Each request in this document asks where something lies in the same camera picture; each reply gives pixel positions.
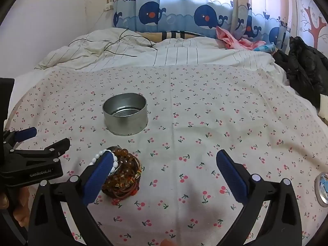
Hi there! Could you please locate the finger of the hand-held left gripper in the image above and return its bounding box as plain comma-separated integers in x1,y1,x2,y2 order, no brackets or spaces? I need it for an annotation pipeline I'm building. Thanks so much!
10,138,71,163
2,127,38,149

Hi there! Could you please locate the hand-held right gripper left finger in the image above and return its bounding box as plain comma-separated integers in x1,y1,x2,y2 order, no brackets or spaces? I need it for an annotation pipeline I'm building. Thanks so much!
28,152,116,246

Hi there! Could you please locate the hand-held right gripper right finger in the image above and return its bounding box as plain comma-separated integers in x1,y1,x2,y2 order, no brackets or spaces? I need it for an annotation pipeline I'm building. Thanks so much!
216,149,303,246

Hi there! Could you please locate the white bead bracelet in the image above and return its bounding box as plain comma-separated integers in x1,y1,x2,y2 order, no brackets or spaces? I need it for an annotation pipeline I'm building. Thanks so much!
89,149,120,177

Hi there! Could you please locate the brown patterned bead bracelet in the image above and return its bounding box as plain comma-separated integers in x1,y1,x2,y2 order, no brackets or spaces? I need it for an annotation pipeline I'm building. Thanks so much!
102,170,142,192

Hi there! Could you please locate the red cord bracelet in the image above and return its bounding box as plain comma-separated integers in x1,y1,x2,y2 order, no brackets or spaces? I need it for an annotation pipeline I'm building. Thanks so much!
108,184,140,199

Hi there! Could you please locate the round metal tin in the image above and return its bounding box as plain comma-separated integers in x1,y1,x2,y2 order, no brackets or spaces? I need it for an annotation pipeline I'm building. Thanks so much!
102,93,148,136

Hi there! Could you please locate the person's left hand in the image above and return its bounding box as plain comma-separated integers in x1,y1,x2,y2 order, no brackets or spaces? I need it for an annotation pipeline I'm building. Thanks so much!
0,184,31,228

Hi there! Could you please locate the cherry print bed sheet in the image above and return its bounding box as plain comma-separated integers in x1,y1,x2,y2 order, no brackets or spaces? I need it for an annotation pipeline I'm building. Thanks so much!
4,65,328,246

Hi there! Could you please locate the round metal tin lid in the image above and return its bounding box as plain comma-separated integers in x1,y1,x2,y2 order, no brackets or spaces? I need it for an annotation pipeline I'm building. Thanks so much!
314,172,328,208

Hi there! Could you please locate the white striped quilt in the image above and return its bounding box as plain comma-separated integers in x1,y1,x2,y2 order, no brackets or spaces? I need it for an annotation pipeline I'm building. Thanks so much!
34,28,287,82

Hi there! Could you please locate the light blue cloth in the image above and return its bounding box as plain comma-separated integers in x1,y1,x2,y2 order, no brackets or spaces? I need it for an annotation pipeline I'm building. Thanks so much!
254,43,276,53

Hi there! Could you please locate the black puffer jacket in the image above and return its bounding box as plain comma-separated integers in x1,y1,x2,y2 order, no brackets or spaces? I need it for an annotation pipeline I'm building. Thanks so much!
273,36,328,108

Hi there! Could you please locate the pink cloth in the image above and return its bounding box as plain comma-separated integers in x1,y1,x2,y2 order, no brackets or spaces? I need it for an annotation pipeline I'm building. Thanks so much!
216,26,267,50

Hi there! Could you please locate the black striped pillow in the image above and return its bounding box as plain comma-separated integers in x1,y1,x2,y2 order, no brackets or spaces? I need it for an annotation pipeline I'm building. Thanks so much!
136,31,205,41

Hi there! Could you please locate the blue whale print curtain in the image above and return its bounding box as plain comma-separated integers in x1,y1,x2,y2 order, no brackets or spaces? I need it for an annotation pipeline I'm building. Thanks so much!
113,0,293,49

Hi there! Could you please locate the thin black cable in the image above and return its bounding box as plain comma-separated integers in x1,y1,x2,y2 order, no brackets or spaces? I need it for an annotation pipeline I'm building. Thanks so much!
69,28,157,57

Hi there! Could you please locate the pink tree wall sticker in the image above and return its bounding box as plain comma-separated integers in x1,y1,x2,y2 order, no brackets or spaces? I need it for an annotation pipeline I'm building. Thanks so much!
300,2,328,49

